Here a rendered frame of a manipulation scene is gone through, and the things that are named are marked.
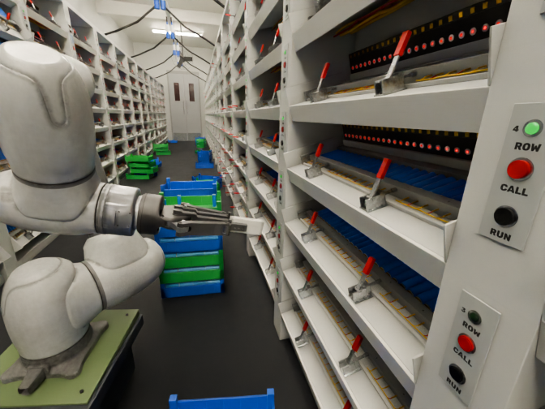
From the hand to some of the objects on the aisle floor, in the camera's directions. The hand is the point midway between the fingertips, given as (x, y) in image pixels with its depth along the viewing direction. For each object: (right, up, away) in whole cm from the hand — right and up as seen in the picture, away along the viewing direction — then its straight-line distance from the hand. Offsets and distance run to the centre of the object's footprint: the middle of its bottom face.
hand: (246, 225), depth 56 cm
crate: (-8, -61, +16) cm, 64 cm away
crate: (-35, -38, +87) cm, 101 cm away
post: (+17, -48, +59) cm, 78 cm away
